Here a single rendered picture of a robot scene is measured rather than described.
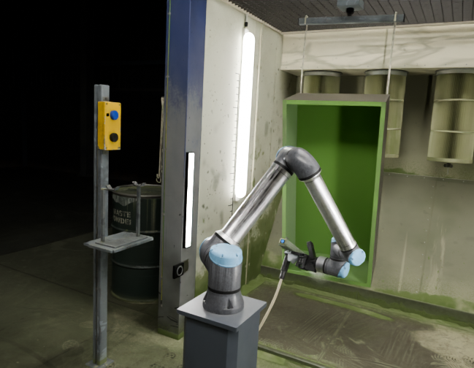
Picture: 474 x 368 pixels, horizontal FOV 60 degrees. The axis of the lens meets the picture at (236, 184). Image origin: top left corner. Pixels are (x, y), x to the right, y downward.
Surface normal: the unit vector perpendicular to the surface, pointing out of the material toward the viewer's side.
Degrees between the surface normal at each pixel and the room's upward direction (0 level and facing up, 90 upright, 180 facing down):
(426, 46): 90
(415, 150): 90
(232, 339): 90
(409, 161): 90
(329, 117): 102
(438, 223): 57
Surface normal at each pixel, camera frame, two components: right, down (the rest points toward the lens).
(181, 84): -0.47, 0.10
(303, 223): -0.39, 0.31
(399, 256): -0.37, -0.45
